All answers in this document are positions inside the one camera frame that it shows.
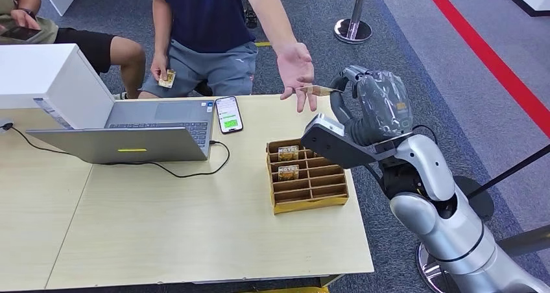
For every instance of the person's right hand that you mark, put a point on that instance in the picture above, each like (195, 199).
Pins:
(160, 67)

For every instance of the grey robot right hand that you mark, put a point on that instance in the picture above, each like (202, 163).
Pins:
(380, 106)

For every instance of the person's hand with watch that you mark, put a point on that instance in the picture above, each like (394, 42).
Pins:
(26, 19)

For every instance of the person's left hand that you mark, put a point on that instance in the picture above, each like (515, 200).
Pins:
(296, 67)

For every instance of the dark handheld smartphone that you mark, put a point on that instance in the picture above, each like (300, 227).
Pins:
(19, 34)

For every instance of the person's forearm with watch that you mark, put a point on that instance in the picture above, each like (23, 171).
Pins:
(30, 0)

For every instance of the person's right forearm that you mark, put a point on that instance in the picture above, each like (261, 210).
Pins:
(162, 29)

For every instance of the person's left forearm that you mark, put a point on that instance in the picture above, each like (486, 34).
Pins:
(270, 16)

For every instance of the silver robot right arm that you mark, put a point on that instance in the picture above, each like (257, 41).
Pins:
(451, 235)

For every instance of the person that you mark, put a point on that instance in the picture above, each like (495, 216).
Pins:
(206, 16)
(43, 31)

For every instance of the wooden card organizer box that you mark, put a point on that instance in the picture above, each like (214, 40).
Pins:
(309, 205)

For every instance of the black wrist watch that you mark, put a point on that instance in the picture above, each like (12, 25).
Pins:
(29, 12)

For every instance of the white shoe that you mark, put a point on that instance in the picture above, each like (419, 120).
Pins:
(120, 96)

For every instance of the white box cabinet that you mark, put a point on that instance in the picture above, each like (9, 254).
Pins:
(38, 72)

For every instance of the black smartphone lit screen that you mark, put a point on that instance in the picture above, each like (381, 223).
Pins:
(229, 115)

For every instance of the grey laptop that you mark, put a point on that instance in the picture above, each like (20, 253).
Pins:
(129, 147)

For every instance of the printed label sticker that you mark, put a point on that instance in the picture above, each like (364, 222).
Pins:
(53, 113)

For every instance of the black stanchion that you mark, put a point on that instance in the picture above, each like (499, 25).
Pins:
(479, 201)

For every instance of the yellow object under table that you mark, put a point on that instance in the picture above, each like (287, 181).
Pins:
(296, 290)

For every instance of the wrist camera with black bracket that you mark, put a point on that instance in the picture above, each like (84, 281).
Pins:
(331, 143)

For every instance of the chrome stanchion upright post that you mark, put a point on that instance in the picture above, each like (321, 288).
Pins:
(353, 31)

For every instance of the chrome stanchion leaning post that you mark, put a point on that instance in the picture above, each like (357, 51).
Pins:
(425, 269)

